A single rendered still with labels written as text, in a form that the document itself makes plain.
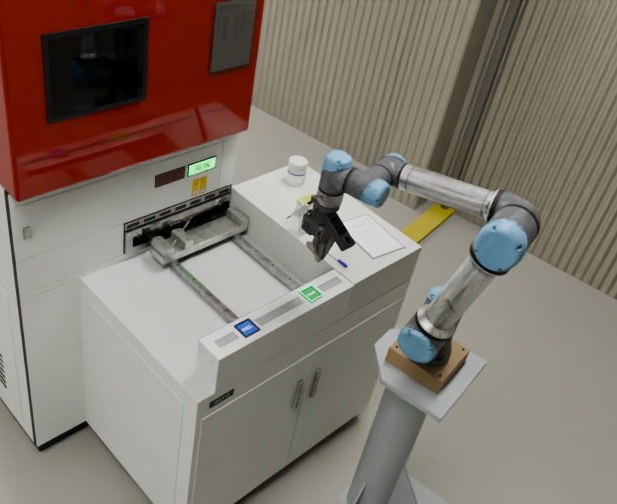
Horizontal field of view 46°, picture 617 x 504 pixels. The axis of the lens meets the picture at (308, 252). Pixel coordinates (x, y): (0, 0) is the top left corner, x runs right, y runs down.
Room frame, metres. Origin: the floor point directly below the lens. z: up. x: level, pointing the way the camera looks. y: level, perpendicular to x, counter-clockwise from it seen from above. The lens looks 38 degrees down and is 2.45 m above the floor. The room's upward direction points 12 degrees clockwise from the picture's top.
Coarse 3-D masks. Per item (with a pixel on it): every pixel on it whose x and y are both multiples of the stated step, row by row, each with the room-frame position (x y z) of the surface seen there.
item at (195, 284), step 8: (168, 264) 1.82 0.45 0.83; (176, 264) 1.80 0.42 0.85; (176, 272) 1.79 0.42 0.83; (184, 272) 1.77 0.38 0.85; (184, 280) 1.76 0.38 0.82; (192, 280) 1.74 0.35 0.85; (192, 288) 1.74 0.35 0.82; (200, 288) 1.71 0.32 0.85; (208, 296) 1.68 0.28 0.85; (216, 304) 1.66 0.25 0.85; (224, 304) 1.66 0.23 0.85; (224, 312) 1.63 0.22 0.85; (232, 312) 1.64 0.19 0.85; (232, 320) 1.61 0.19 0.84
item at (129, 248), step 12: (228, 192) 2.14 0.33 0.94; (204, 204) 2.04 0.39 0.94; (216, 204) 2.09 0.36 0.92; (228, 204) 2.14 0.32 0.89; (168, 216) 1.93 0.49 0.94; (180, 216) 1.96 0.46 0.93; (204, 216) 2.06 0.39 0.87; (216, 216) 2.09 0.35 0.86; (132, 228) 1.83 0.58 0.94; (144, 228) 1.85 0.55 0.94; (192, 228) 2.01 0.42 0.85; (132, 240) 1.81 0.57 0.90; (144, 240) 1.86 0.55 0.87; (132, 252) 1.81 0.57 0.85
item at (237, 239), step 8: (232, 240) 2.02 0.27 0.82; (240, 240) 2.00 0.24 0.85; (248, 248) 1.97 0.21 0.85; (256, 256) 1.94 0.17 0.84; (264, 256) 1.94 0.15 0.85; (264, 264) 1.92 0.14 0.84; (272, 264) 1.91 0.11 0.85; (272, 272) 1.89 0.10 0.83; (280, 272) 1.87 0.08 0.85; (280, 280) 1.86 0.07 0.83; (288, 280) 1.84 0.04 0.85; (288, 288) 1.84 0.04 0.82
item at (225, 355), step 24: (336, 288) 1.73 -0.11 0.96; (264, 312) 1.55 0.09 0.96; (288, 312) 1.57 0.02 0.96; (312, 312) 1.62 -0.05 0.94; (336, 312) 1.71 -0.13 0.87; (216, 336) 1.42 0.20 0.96; (240, 336) 1.43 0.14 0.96; (264, 336) 1.46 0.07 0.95; (288, 336) 1.55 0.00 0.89; (216, 360) 1.34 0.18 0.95; (240, 360) 1.40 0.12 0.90; (264, 360) 1.48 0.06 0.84; (216, 384) 1.33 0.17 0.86
